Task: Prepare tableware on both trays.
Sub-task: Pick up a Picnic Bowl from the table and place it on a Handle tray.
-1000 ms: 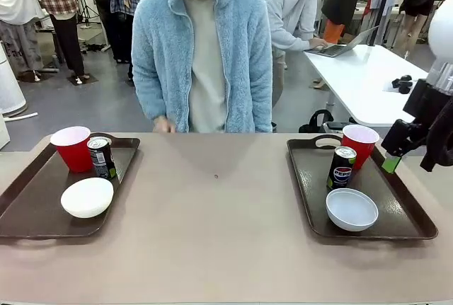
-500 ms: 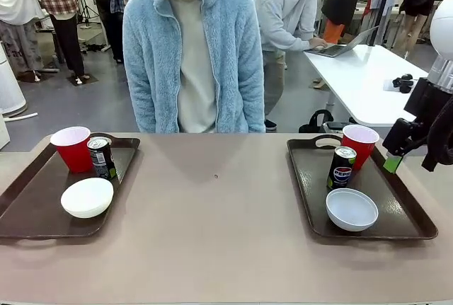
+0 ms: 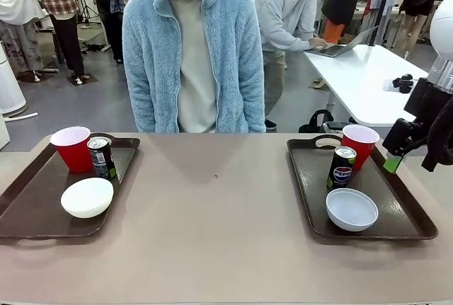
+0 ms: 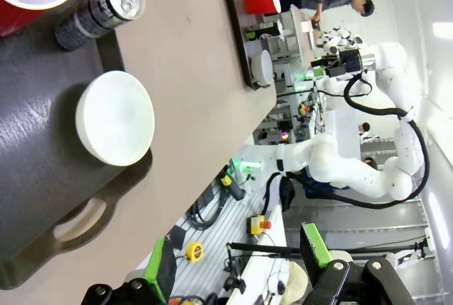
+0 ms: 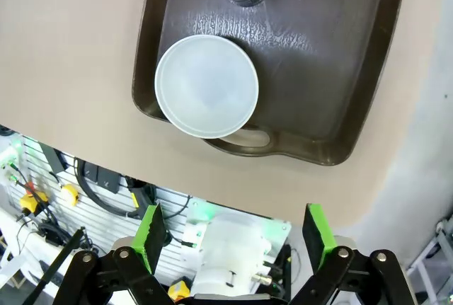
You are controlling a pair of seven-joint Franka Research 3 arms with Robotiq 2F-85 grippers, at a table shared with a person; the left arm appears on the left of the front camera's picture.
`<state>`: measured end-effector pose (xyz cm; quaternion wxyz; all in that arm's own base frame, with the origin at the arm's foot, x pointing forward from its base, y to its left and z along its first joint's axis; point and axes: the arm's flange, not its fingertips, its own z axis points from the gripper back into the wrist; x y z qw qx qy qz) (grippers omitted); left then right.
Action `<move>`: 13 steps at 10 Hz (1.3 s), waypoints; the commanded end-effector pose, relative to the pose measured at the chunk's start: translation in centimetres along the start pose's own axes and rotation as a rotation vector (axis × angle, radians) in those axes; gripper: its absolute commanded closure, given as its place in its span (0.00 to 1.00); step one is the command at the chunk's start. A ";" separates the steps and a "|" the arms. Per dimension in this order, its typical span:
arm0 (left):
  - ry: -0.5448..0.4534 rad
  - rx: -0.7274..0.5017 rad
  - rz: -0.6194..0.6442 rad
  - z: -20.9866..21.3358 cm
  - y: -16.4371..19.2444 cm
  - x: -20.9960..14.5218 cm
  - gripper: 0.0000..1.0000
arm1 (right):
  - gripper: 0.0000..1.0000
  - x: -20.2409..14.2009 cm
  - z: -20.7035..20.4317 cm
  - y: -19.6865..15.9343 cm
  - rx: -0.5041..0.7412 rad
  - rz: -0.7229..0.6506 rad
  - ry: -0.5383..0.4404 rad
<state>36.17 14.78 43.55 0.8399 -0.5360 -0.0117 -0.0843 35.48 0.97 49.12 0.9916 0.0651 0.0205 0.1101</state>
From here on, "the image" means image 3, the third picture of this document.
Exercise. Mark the white table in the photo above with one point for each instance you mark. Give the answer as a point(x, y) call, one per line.
point(354, 85)

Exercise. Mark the grey hoodie person's hand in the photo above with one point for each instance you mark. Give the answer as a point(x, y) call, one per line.
point(319, 43)

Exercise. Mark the black backpack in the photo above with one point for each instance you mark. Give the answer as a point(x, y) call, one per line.
point(316, 122)

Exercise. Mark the white bowl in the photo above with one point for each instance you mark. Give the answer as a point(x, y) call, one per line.
point(86, 199)
point(352, 213)

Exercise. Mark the grey laptop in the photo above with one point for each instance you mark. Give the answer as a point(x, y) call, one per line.
point(354, 41)

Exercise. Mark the person in grey hoodie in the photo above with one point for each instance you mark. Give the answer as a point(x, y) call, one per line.
point(283, 11)

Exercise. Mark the black pole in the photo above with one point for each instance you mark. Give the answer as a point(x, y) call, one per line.
point(380, 11)

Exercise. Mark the person in blue fleece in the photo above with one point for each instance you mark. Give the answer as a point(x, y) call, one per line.
point(152, 53)

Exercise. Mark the black tripod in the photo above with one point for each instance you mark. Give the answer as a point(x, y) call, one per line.
point(86, 11)

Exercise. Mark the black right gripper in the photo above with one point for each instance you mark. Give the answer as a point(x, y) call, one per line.
point(423, 98)

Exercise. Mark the black object on paper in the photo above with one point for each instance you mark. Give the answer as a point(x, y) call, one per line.
point(403, 83)

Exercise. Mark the brown plastic tray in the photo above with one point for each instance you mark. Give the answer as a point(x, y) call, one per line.
point(311, 184)
point(35, 206)

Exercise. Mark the black drink can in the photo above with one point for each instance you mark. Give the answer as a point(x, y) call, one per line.
point(102, 163)

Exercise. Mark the black Pepsi can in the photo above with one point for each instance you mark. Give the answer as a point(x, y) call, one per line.
point(341, 174)

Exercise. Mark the red plastic cup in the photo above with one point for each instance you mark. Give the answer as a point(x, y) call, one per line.
point(364, 149)
point(74, 160)

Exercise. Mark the person in white coat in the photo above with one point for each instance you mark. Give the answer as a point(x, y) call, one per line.
point(385, 0)

